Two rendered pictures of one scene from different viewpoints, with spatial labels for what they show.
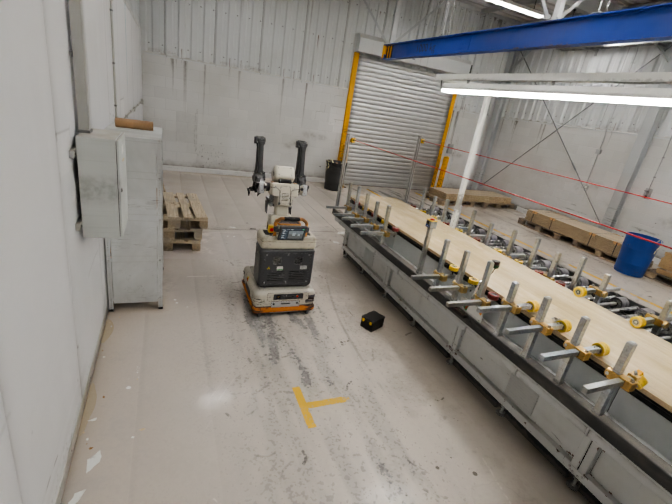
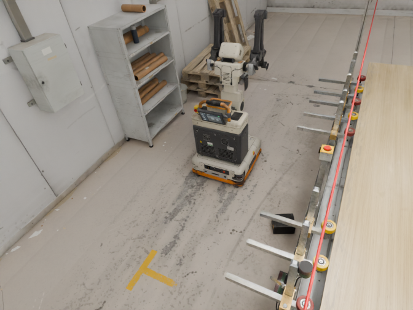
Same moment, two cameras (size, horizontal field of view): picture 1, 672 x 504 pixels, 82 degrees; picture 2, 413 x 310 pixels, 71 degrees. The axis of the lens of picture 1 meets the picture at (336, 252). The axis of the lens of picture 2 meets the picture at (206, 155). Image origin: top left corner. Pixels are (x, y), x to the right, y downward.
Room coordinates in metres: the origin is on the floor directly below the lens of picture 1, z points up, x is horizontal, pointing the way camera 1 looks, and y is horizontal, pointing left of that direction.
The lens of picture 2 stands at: (2.02, -1.47, 2.38)
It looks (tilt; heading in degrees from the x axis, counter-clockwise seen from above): 40 degrees down; 57
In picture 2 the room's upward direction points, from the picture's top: 7 degrees counter-clockwise
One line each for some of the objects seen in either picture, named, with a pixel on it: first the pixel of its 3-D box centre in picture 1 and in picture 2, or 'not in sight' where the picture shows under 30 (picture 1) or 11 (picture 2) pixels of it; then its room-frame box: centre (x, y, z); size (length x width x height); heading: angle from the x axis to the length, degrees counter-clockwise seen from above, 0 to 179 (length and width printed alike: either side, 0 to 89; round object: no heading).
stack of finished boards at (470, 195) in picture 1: (470, 195); not in sight; (11.05, -3.52, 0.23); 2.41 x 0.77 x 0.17; 117
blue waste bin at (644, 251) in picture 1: (636, 254); not in sight; (6.81, -5.36, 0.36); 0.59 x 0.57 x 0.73; 115
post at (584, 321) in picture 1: (570, 352); not in sight; (1.97, -1.44, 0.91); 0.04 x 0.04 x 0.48; 25
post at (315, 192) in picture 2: (440, 265); (310, 214); (3.10, -0.90, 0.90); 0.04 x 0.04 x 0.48; 25
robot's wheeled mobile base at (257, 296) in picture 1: (277, 287); (227, 155); (3.64, 0.55, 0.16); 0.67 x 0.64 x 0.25; 25
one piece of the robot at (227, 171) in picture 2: (288, 296); (216, 169); (3.35, 0.39, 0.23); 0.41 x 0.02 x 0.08; 115
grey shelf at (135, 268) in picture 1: (137, 214); (144, 77); (3.44, 1.91, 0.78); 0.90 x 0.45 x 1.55; 25
